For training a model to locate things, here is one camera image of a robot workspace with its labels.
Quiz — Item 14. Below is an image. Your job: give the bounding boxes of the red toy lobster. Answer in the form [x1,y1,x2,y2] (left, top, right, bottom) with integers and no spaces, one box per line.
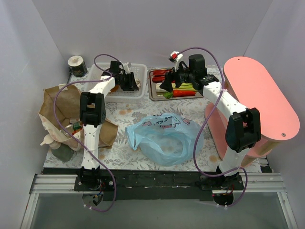
[148,69,171,83]

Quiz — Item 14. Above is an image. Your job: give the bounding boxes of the green toy vegetable stalks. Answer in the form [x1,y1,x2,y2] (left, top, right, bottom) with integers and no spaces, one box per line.
[155,83,196,93]

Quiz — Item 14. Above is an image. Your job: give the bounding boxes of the light blue plastic grocery bag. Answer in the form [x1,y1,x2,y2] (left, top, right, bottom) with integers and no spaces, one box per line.
[125,113,201,167]

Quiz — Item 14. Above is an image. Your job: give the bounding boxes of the brown paper bag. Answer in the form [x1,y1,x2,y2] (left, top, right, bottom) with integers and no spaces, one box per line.
[38,84,119,151]

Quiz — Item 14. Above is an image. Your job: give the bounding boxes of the toy fried bread piece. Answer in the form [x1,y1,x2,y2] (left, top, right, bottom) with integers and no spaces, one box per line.
[110,85,120,93]

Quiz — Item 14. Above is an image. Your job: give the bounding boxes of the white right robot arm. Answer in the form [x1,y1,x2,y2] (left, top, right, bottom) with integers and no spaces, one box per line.
[160,52,261,190]

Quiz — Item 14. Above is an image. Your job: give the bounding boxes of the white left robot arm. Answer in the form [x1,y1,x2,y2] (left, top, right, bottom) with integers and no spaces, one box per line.
[79,61,139,191]

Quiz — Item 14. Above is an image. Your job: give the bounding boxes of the orange toy carrot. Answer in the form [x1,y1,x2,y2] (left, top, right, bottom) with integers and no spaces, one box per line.
[163,90,196,99]

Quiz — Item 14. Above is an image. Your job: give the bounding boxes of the stainless steel tray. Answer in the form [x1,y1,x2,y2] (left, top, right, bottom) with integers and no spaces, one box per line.
[147,68,203,102]

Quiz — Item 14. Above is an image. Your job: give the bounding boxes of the white plastic perforated basket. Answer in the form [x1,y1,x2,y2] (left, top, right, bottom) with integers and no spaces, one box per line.
[83,62,147,103]

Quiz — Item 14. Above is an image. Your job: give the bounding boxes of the pink two-tier shelf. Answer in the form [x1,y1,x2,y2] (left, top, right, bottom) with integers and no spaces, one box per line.
[203,56,300,172]

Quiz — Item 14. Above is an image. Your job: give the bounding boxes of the floral patterned table mat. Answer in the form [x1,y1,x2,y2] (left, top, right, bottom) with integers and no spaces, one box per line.
[43,81,221,171]

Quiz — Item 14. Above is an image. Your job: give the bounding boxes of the clear plastic bottle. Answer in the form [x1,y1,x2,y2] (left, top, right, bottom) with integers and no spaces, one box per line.
[61,122,82,138]

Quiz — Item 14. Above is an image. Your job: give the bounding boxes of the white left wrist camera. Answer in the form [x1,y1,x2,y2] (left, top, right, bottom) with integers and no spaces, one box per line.
[120,62,132,74]

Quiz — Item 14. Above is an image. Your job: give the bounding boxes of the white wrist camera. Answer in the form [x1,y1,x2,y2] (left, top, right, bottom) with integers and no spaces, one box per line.
[169,51,183,72]
[120,62,132,74]

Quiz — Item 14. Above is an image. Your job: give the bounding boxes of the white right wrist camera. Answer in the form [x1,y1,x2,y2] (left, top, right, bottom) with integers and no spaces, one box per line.
[169,51,183,72]

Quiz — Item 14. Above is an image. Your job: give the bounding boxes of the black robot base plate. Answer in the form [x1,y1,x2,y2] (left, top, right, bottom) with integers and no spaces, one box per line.
[74,169,244,201]

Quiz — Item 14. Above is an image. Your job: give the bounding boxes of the aluminium frame rail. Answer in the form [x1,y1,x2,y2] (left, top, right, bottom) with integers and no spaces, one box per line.
[21,169,297,229]

